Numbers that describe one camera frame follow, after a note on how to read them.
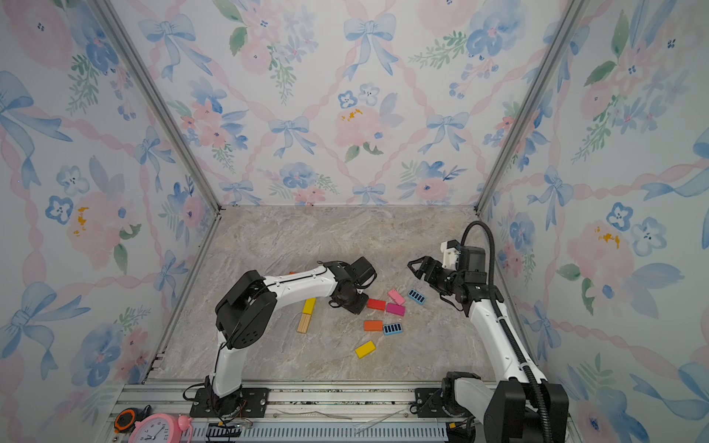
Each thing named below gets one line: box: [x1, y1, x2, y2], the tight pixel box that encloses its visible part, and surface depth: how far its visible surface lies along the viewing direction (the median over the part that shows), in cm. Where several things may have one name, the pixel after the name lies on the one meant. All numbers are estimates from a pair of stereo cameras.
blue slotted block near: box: [384, 323, 403, 336], surface depth 87 cm
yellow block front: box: [354, 340, 377, 360], surface depth 85 cm
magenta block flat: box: [385, 302, 407, 317], surface depth 94 cm
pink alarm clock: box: [128, 413, 193, 443], surface depth 70 cm
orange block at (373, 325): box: [363, 320, 384, 332], surface depth 91 cm
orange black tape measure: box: [113, 404, 153, 435], surface depth 70 cm
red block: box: [366, 298, 387, 312], surface depth 94 cm
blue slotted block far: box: [407, 288, 427, 305], surface depth 95 cm
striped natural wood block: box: [296, 312, 313, 335], surface depth 90 cm
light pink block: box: [387, 288, 406, 306], surface depth 95 cm
